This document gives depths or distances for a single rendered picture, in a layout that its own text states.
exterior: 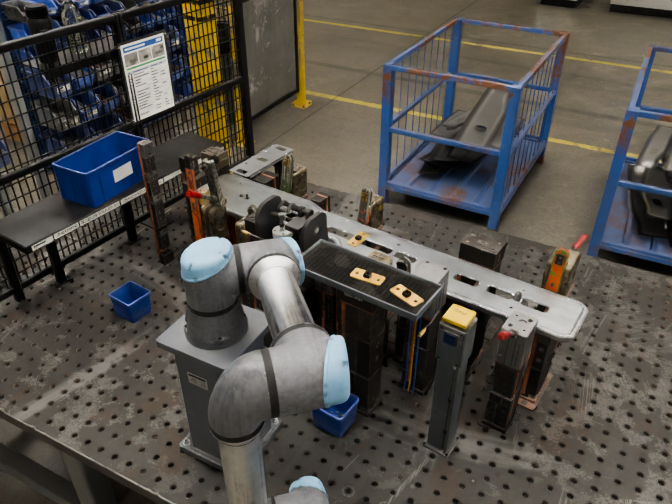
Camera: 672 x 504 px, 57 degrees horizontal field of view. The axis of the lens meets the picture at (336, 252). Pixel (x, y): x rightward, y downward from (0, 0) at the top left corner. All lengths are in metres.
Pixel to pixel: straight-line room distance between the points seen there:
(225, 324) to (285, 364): 0.44
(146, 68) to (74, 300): 0.89
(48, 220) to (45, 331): 0.37
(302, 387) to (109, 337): 1.26
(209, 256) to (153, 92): 1.30
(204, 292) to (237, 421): 0.42
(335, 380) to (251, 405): 0.14
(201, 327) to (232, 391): 0.44
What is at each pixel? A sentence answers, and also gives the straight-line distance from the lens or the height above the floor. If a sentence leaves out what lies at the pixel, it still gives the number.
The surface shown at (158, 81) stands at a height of 1.27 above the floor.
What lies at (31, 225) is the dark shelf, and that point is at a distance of 2.24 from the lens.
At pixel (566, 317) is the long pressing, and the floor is 1.00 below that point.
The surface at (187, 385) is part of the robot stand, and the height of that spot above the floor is 0.97.
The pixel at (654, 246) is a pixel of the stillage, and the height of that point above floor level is 0.17.
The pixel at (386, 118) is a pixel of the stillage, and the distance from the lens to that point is 3.85.
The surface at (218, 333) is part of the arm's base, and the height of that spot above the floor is 1.13.
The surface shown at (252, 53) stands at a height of 0.65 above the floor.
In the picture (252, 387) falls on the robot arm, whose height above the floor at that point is 1.36.
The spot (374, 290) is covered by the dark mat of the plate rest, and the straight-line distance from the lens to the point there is 1.53.
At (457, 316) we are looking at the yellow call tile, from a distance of 1.48.
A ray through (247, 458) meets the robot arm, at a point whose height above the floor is 1.19.
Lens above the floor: 2.11
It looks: 35 degrees down
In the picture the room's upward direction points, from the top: straight up
